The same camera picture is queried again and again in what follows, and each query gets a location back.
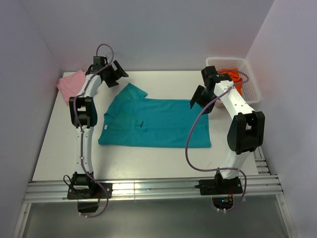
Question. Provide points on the black box under rail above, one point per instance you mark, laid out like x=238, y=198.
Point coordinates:
x=87, y=207

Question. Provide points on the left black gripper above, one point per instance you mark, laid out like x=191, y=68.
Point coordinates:
x=113, y=82

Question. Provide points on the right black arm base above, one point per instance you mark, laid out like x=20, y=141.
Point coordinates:
x=219, y=186

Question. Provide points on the folded pink t-shirt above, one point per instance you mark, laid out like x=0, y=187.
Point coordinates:
x=71, y=85

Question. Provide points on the white plastic basket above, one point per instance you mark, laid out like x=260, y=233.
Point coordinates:
x=250, y=90

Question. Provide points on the teal t-shirt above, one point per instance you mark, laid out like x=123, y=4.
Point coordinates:
x=133, y=119

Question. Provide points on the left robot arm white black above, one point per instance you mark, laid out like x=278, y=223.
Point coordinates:
x=84, y=117

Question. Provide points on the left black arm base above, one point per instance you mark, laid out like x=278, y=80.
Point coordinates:
x=84, y=192

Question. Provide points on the orange t-shirt in basket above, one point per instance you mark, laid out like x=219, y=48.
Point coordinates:
x=235, y=76

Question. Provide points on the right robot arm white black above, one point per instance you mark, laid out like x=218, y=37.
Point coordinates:
x=246, y=132

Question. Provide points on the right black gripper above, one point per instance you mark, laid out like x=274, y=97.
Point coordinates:
x=196, y=95

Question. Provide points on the aluminium mounting rail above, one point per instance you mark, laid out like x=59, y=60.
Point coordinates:
x=147, y=189

